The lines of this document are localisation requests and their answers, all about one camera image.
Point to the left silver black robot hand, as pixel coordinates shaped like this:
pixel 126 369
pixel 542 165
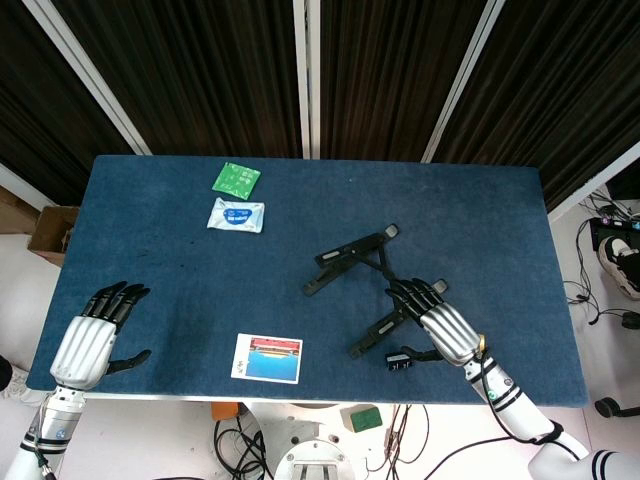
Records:
pixel 82 345

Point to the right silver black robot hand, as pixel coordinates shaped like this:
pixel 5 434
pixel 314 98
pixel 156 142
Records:
pixel 447 330

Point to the black folding stand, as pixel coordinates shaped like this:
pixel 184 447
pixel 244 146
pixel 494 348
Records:
pixel 350 248

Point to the black cylindrical capacitor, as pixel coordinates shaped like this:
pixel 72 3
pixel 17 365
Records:
pixel 398 361

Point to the brown cardboard box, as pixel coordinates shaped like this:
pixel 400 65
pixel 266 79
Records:
pixel 47 235

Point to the green topped wooden block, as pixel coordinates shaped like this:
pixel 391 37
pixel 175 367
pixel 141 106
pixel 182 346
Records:
pixel 365 419

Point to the blue felt table cover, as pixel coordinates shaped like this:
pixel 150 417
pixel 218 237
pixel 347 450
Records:
pixel 200 280

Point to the orange box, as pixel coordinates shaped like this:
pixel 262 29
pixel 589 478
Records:
pixel 223 411

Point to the black chair caster leg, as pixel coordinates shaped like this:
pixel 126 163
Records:
pixel 607 407

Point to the picture postcard with blue image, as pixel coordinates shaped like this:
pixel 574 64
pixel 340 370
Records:
pixel 270 362

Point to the black white sneaker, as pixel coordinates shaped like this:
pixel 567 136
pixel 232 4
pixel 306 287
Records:
pixel 617 260

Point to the black electronics box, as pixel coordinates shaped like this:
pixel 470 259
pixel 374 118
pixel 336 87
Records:
pixel 607 232

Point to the white blue wet wipes pack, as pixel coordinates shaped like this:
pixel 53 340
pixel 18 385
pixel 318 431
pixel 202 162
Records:
pixel 235 216

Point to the green sachet packet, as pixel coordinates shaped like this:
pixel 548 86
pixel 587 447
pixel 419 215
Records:
pixel 235 180

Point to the dark pleated curtain panel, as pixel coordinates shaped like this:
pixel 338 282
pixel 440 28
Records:
pixel 560 90
pixel 200 75
pixel 40 110
pixel 395 75

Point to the white partition frame post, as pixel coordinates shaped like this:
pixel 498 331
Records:
pixel 88 75
pixel 590 187
pixel 25 190
pixel 464 75
pixel 306 75

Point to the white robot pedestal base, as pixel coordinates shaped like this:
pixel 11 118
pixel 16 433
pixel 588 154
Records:
pixel 315 455

